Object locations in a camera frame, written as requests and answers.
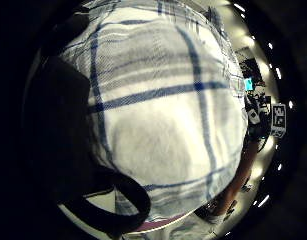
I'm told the white blue plaid cloth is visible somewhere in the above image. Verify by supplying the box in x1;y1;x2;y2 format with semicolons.
57;0;250;225

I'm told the cyan lit monitor screen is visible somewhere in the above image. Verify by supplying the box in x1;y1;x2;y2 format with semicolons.
243;77;255;92

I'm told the white marker cube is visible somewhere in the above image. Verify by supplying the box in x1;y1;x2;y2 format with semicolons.
270;102;288;139

